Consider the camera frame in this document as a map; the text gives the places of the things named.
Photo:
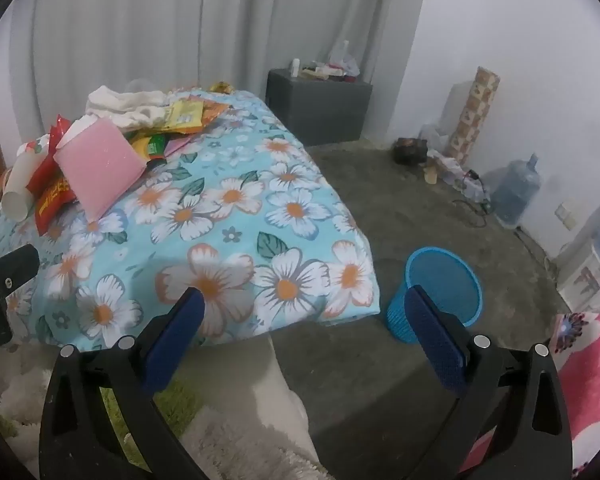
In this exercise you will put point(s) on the clear plastic bag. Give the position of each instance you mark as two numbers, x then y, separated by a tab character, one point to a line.
344	57

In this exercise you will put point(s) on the white cloth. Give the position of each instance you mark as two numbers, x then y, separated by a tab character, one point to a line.
125	102

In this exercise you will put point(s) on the green snack packet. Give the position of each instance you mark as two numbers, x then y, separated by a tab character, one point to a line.
152	147

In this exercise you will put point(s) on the blue floral tablecloth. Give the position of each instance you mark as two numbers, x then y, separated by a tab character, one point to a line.
220	220

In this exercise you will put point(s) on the blue water jug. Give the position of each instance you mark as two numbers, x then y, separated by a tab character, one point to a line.
517	195

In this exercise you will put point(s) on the pile of white plastic bags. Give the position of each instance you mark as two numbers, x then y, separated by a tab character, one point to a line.
455	170

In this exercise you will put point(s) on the small white bottle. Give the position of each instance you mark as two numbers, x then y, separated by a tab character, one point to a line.
296	67

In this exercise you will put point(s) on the blue plastic mesh basket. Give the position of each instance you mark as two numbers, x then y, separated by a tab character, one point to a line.
442	275

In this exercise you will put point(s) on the orange snack packet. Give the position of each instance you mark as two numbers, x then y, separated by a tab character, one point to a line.
215	110

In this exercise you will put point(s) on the white table pedestal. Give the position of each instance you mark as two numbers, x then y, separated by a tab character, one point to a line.
285	400

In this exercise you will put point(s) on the grey cabinet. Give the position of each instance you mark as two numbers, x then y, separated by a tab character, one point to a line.
320	107

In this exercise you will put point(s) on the patterned rolled mat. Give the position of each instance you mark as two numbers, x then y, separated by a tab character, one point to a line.
472	115

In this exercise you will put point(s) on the white bottle with red cap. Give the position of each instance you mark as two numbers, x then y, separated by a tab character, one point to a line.
22	180

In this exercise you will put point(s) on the wall socket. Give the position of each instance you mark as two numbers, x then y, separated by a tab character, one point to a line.
566	216

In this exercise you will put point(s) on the fluffy white green rug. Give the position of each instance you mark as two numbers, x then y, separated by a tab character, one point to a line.
25	390

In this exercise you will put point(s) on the pink snack packet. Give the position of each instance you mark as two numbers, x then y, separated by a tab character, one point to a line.
177	146

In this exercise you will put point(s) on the white board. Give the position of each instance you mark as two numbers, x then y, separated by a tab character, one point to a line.
455	105

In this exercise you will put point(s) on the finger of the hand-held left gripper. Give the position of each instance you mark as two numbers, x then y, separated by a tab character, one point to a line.
15	267

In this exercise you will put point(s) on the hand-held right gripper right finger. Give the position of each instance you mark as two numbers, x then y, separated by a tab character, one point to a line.
432	335

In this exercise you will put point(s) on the black bag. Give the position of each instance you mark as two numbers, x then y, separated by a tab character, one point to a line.
409	151

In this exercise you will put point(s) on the pink floral blanket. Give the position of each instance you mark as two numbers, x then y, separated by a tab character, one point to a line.
592	385

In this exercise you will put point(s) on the pink sponge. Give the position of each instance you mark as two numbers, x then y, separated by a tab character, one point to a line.
102	170

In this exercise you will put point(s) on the red snack packet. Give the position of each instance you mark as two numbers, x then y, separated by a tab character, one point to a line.
50	195

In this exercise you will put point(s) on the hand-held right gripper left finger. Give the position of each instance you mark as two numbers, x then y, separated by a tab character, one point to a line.
176	335

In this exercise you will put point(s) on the grey curtain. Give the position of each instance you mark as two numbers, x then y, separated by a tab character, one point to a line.
180	25

